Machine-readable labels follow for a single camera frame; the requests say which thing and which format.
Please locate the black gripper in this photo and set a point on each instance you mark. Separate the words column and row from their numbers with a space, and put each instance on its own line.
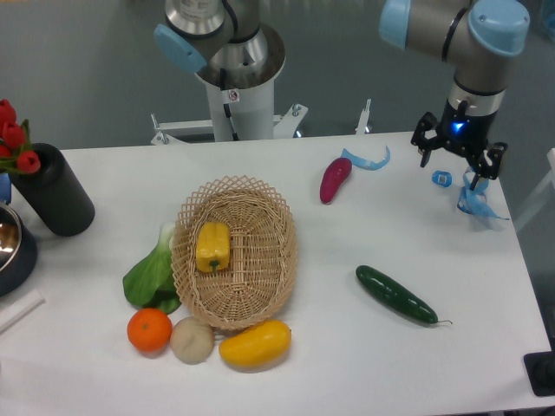
column 460, row 133

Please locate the yellow bell pepper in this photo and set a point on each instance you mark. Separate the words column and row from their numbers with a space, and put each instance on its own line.
column 213, row 249

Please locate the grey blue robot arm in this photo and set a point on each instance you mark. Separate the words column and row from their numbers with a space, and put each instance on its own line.
column 480, row 38

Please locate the woven wicker basket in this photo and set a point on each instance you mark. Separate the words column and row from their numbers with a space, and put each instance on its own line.
column 263, row 255

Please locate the tangled blue tape strip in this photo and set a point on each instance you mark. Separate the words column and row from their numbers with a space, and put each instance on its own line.
column 473, row 201

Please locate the curved blue tape strip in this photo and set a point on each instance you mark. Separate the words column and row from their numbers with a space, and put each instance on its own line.
column 367, row 164

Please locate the dark green cucumber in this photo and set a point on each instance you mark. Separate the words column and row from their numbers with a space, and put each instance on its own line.
column 392, row 295

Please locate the black device at corner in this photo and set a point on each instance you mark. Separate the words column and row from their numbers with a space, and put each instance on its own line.
column 540, row 372

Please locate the yellow mango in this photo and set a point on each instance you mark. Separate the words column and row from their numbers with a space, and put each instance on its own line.
column 257, row 346

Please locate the green bok choy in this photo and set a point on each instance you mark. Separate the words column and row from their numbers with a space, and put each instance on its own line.
column 150, row 283

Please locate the orange tangerine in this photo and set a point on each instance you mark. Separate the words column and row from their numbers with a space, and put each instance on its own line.
column 149, row 330

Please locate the black cylindrical vase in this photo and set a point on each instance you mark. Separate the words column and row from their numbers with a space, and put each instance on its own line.
column 55, row 193

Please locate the red tulip flowers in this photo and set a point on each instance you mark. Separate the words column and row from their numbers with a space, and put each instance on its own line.
column 17, row 153

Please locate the dark metal bowl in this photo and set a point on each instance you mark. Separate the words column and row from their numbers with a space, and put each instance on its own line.
column 18, row 251

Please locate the blue object at left edge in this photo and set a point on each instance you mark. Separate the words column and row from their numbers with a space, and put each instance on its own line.
column 5, row 189

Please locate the white frame at right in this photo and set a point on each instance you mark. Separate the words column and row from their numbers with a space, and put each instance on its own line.
column 536, row 199

